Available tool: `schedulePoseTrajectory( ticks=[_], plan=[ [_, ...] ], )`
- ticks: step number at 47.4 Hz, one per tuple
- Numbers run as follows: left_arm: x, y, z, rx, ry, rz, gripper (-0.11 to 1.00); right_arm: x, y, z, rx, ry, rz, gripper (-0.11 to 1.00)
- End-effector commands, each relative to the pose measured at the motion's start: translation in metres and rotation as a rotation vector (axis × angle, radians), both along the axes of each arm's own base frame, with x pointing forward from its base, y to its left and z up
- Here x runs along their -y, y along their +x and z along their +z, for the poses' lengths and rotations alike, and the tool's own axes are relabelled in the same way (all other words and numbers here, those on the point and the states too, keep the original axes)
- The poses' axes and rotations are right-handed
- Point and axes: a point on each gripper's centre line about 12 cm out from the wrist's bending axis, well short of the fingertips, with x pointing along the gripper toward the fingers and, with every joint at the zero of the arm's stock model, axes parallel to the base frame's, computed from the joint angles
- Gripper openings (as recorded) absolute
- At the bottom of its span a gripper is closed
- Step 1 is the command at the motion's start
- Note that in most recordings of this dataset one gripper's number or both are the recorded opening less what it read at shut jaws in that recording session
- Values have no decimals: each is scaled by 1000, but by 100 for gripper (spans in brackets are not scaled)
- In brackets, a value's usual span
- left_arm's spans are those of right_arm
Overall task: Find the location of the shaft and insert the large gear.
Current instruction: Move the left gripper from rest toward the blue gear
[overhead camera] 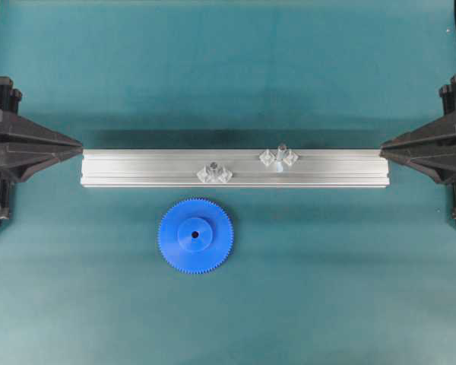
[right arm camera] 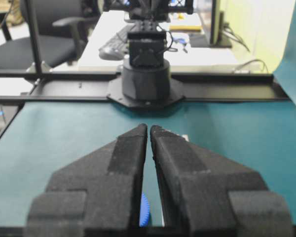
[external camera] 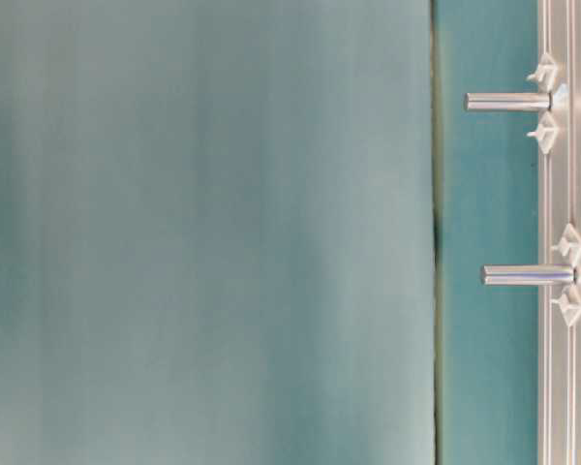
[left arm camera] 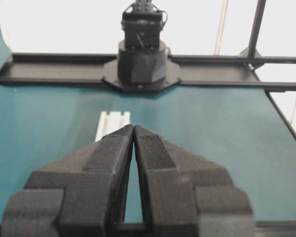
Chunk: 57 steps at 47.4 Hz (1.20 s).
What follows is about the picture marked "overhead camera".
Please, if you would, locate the large blue plastic gear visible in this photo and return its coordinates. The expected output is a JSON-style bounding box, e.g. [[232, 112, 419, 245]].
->
[[157, 198, 234, 275]]

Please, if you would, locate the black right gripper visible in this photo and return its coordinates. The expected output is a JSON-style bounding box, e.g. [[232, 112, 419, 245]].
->
[[380, 75, 456, 223]]

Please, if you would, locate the long aluminium extrusion rail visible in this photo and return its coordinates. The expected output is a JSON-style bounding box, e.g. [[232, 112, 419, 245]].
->
[[81, 149, 390, 189]]

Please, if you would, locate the clear bracket with tall shaft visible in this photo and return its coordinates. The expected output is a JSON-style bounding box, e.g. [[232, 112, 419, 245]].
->
[[258, 143, 299, 173]]

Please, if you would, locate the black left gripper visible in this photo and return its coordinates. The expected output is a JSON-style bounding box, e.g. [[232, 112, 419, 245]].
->
[[0, 76, 83, 226]]

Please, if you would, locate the clear bracket with short shaft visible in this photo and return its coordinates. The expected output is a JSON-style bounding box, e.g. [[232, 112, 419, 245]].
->
[[196, 161, 233, 184]]

